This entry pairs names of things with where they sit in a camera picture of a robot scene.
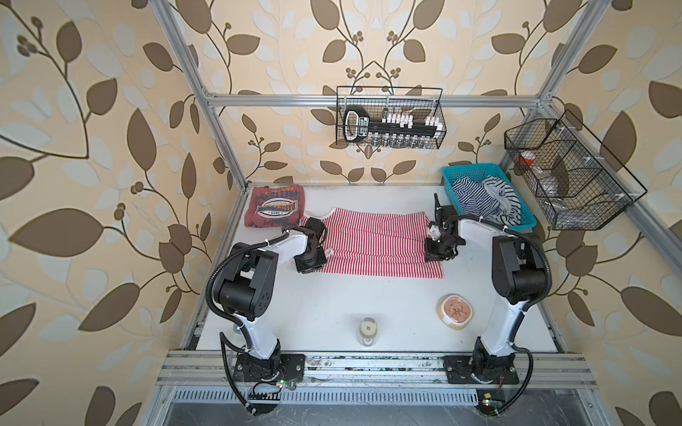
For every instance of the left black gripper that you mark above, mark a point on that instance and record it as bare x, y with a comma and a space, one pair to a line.
302, 267

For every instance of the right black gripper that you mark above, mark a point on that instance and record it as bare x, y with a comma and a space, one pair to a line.
431, 254

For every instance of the striped red white tank top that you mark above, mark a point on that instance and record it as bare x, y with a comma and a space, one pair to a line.
378, 245

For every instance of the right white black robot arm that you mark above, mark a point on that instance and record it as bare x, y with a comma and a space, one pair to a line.
522, 278

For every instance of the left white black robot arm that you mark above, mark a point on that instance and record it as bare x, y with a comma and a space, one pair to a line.
241, 289

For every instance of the navy white striped tank top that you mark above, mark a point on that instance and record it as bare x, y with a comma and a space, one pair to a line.
493, 199

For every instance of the beige round container pink lid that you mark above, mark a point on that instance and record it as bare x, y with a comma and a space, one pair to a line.
454, 311

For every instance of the teal plastic basket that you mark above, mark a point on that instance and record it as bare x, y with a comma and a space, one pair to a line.
478, 172

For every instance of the small clear jar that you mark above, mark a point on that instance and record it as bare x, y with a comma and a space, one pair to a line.
367, 332

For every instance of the black wire basket back wall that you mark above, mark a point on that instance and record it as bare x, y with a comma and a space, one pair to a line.
400, 99

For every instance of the black wire basket wall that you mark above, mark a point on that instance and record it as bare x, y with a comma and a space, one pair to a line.
400, 99
580, 181

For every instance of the black wire basket right wall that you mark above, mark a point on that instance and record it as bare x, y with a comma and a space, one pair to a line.
580, 181

